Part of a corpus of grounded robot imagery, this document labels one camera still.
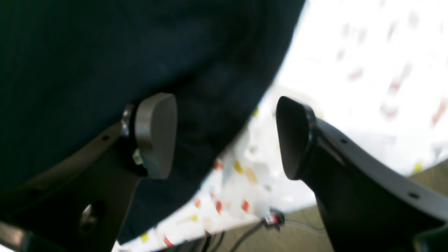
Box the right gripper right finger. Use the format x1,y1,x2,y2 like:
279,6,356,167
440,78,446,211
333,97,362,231
276,96,448,252

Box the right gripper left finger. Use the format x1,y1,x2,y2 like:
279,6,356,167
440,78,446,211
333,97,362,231
1,93,177,252

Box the black t-shirt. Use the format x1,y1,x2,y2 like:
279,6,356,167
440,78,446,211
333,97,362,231
0,0,304,243

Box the terrazzo patterned tablecloth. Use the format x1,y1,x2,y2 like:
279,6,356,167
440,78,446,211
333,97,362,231
112,0,447,252

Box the white charging cable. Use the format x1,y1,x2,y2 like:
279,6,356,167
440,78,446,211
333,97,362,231
227,208,328,252

